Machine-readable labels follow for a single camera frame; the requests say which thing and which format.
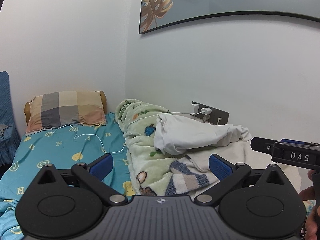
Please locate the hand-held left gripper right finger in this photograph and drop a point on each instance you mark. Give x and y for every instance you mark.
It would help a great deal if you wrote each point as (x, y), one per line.
(221, 167)

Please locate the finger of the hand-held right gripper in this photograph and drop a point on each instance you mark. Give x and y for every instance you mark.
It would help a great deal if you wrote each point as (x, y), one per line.
(291, 140)
(261, 145)

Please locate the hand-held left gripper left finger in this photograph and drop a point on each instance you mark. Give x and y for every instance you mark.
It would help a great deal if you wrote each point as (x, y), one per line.
(100, 168)

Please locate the white sweatshirt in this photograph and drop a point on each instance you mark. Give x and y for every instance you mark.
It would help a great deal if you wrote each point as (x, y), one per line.
(195, 132)

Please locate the person's right hand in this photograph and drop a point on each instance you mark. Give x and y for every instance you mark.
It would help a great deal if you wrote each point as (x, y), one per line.
(310, 227)

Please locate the teal printed bed sheet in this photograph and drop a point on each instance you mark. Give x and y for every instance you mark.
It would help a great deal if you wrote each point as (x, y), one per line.
(62, 152)

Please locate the green fleece printed blanket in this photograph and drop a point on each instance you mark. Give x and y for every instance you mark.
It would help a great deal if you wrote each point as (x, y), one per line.
(145, 160)

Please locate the white phone charger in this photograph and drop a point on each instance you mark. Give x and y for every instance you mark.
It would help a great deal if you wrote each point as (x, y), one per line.
(206, 112)

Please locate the brown pillow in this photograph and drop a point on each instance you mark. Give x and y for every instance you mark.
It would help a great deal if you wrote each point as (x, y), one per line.
(104, 102)

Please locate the plaid pillow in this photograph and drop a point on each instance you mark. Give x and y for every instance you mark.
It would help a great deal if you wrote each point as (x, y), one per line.
(65, 110)

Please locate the blue covered chair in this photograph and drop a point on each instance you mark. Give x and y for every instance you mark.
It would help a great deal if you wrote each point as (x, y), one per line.
(7, 105)

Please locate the grey wall socket panel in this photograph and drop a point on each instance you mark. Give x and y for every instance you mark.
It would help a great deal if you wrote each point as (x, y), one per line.
(222, 112)

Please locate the white wall plug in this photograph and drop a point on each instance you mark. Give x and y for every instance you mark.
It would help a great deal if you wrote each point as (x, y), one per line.
(196, 108)

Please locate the framed leaf wall picture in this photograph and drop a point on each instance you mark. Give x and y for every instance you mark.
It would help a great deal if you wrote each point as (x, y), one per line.
(225, 0)

